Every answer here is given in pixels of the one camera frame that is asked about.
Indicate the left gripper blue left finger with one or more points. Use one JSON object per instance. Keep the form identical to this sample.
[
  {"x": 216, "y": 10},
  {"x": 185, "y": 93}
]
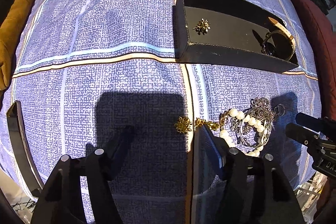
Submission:
[{"x": 116, "y": 150}]

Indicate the tan strap wristwatch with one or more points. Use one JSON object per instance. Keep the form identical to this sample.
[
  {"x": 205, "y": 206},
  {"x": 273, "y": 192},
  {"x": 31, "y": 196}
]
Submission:
[{"x": 278, "y": 43}]

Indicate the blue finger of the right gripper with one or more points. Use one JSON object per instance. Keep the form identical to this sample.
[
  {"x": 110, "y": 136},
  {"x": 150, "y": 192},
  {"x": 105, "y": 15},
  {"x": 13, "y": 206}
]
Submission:
[
  {"x": 324, "y": 125},
  {"x": 300, "y": 134}
]

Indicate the blue plaid bed sheet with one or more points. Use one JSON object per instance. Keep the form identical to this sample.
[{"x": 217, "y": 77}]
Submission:
[{"x": 86, "y": 68}]

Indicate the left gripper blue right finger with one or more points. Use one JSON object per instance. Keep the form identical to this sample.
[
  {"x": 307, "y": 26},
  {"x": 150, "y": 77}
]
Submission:
[{"x": 214, "y": 150}]

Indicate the black jewelry box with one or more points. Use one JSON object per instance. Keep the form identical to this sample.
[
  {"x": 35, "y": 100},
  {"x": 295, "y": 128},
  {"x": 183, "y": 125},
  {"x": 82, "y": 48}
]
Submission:
[{"x": 230, "y": 40}]

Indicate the mustard brown pillow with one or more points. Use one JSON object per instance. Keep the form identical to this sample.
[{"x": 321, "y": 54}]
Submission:
[{"x": 11, "y": 30}]

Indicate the dark red pillow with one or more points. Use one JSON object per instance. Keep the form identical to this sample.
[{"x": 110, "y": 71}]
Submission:
[{"x": 320, "y": 35}]

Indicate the gold flower earring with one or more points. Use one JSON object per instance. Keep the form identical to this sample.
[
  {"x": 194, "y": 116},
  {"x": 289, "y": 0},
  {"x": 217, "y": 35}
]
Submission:
[
  {"x": 183, "y": 125},
  {"x": 202, "y": 27}
]

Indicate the silver bangle with white charm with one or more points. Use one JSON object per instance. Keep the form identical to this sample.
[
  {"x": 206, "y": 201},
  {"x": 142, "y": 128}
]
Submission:
[{"x": 255, "y": 128}]

